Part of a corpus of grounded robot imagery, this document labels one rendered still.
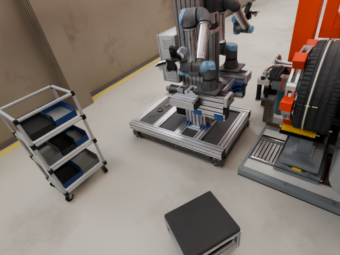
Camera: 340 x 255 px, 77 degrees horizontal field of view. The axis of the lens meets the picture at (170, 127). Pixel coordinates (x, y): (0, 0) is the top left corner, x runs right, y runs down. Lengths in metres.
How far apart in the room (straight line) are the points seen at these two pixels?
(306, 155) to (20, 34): 3.72
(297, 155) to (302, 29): 1.10
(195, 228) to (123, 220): 0.77
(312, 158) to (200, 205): 1.12
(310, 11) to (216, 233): 1.87
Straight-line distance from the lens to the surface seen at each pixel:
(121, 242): 2.01
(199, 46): 1.65
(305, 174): 2.19
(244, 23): 2.40
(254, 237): 1.93
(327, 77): 1.64
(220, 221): 1.57
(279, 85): 1.93
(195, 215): 1.59
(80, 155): 2.61
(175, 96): 2.05
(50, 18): 3.67
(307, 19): 2.30
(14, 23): 3.75
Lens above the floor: 1.71
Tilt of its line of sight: 36 degrees down
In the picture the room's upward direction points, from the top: 10 degrees counter-clockwise
